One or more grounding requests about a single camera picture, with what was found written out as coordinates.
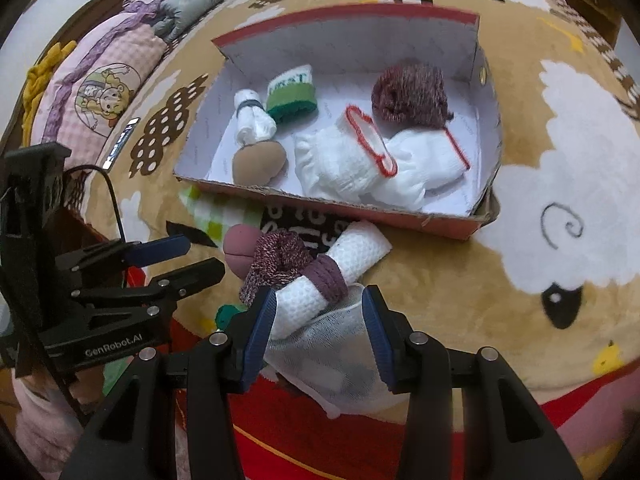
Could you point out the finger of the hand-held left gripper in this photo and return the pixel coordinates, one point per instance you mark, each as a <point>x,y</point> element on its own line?
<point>155,250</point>
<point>195,277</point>

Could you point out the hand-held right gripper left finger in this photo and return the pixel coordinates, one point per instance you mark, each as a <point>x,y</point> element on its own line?
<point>257,340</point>

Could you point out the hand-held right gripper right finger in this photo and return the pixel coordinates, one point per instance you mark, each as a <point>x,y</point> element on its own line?
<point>377,340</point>

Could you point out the dark green wristband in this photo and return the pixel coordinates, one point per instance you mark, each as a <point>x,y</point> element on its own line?
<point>227,315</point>

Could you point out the pink sock ball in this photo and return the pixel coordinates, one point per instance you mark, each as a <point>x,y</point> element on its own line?
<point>240,247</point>

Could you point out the maroon knit sock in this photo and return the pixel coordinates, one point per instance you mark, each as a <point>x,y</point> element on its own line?
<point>280,260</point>
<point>410,92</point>

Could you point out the white waffle towel maroon band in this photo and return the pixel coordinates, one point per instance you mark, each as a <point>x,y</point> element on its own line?
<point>360,250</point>

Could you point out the tan sock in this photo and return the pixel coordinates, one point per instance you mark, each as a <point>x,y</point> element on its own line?
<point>257,162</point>

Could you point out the white waffle towel grey band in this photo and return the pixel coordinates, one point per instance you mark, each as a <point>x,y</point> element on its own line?
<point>252,127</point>

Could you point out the white cloth socks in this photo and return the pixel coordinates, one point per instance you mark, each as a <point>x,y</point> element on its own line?
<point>420,170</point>

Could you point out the white glove red trim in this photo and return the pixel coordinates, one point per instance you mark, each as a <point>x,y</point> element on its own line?
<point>335,160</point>

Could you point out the red cardboard box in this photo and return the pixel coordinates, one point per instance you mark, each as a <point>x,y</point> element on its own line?
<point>325,90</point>

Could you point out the pink fleece clothing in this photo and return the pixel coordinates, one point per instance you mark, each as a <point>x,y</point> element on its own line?
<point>40,410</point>

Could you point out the red bed sheet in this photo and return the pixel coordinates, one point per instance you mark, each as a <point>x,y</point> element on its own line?
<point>300,435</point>

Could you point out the black smartphone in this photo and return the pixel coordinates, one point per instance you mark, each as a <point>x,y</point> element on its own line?
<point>122,142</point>

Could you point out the brown printed fleece blanket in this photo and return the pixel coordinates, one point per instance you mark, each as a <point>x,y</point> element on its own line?
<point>500,310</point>

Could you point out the pink checked cartoon pillow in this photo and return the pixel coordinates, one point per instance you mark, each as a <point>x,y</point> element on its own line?
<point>135,60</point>

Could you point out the yellow cloth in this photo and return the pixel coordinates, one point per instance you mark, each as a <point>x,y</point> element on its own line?
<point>45,70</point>

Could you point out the grey blue quilt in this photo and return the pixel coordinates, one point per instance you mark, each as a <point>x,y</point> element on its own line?
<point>200,0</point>

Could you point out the wooden cabinet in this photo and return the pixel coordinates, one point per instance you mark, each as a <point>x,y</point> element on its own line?
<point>595,10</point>

